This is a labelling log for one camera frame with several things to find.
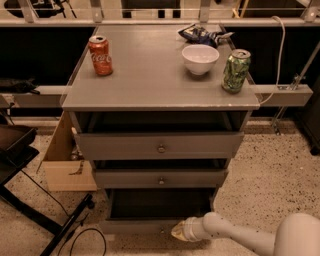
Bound white hanging cable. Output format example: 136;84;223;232
259;15;288;106

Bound orange soda can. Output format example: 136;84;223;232
88;35;113;75

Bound black stand frame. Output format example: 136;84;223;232
0;124;96;256

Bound white bowl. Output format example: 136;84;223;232
182;44;220;75

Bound black floor cable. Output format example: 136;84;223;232
20;169;108;256

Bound grey middle drawer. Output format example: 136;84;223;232
94;168;228;189

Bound black cloth on ledge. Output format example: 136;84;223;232
0;78;40;95

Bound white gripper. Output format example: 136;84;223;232
171;217;204;242

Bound metal railing frame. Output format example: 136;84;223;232
0;0;320;27

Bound grey bottom drawer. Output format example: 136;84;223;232
100;188;216;234

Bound grey top drawer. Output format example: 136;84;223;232
75;132;244;160

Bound cardboard box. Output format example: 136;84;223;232
41;113;97;192

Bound grey drawer cabinet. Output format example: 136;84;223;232
60;23;261;214

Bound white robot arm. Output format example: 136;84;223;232
171;212;320;256

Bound grey drawer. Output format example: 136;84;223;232
75;132;244;160
100;188;216;234
94;168;228;189

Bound blue chip bag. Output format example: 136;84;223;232
178;24;233;48

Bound green soda can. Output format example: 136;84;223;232
222;49;251;94

